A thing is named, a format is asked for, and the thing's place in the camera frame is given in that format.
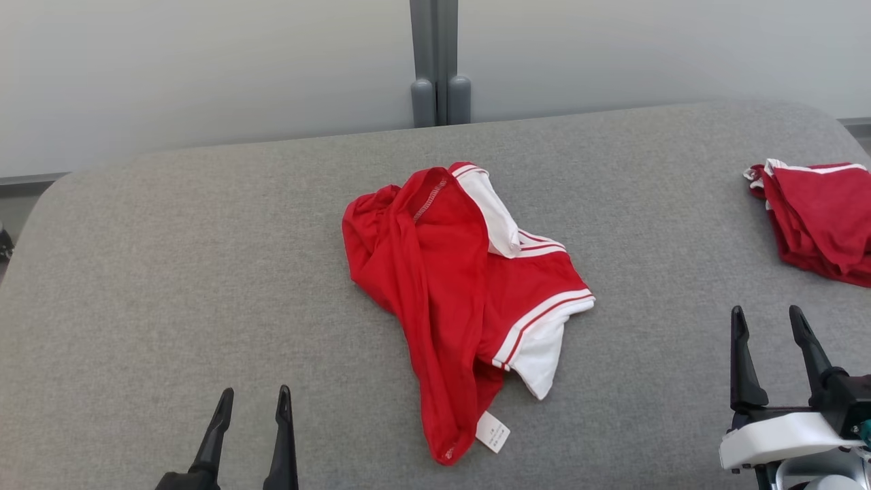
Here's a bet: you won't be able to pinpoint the grey fabric sofa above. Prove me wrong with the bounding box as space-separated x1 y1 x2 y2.
0 101 871 490

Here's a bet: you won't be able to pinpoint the red shirt white striped trim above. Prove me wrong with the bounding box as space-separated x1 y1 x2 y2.
341 161 597 467

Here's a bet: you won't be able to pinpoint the dark grey partition frame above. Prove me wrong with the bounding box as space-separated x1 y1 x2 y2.
409 0 459 127

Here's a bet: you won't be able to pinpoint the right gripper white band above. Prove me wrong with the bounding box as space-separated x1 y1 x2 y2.
719 305 866 472

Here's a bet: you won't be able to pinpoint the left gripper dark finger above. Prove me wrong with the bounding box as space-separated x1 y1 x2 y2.
263 385 299 490
188 388 235 476

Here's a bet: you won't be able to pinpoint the red shorts white side panels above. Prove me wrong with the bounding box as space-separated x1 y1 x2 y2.
743 159 871 289

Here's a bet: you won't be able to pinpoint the grey cylindrical post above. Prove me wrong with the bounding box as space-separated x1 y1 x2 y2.
447 75 473 126
410 78 438 129

